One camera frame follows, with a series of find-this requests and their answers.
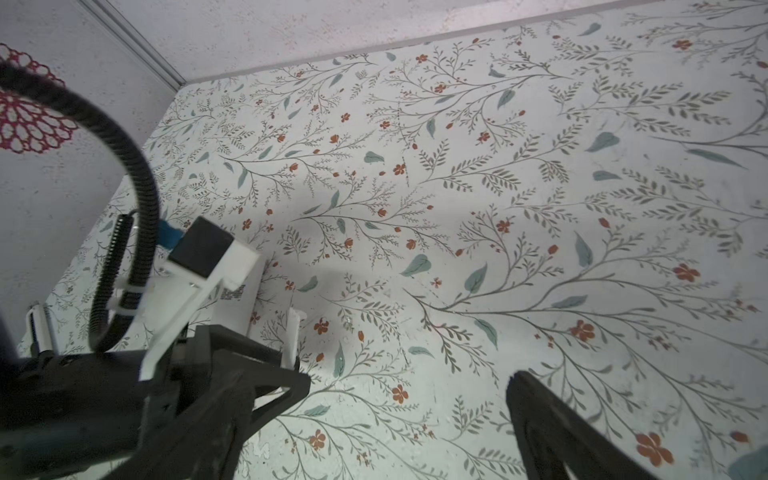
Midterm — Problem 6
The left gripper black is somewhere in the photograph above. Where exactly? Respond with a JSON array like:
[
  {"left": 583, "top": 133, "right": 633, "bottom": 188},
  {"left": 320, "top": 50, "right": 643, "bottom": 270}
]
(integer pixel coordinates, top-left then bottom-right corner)
[{"left": 1, "top": 325, "right": 282, "bottom": 479}]

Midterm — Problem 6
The white remote control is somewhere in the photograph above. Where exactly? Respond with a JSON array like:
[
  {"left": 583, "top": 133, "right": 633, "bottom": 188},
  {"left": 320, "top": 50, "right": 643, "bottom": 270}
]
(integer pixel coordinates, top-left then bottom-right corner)
[{"left": 189, "top": 256, "right": 266, "bottom": 336}]

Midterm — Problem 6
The white battery cover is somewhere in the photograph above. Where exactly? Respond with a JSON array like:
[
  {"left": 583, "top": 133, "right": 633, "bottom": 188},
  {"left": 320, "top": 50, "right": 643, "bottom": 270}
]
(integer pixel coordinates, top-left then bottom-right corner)
[{"left": 281, "top": 308, "right": 306, "bottom": 370}]

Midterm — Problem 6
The white black utility knife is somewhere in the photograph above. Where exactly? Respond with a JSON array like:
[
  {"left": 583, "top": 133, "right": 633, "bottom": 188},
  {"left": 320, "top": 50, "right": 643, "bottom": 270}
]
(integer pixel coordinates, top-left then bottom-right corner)
[{"left": 25, "top": 302, "right": 57, "bottom": 357}]

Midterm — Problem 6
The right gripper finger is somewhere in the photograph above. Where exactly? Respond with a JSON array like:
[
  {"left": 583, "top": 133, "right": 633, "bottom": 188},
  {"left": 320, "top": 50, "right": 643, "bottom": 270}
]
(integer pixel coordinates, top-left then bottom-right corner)
[{"left": 506, "top": 371, "right": 653, "bottom": 480}]

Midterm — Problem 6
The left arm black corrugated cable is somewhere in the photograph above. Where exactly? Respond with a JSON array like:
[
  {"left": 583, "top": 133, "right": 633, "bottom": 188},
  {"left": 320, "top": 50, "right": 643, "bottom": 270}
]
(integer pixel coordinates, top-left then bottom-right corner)
[{"left": 0, "top": 59, "right": 162, "bottom": 355}]

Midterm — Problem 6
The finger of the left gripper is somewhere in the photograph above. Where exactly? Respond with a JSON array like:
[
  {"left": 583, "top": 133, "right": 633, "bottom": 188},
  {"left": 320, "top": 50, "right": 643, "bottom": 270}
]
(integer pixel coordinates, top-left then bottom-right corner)
[{"left": 212, "top": 350, "right": 311, "bottom": 435}]

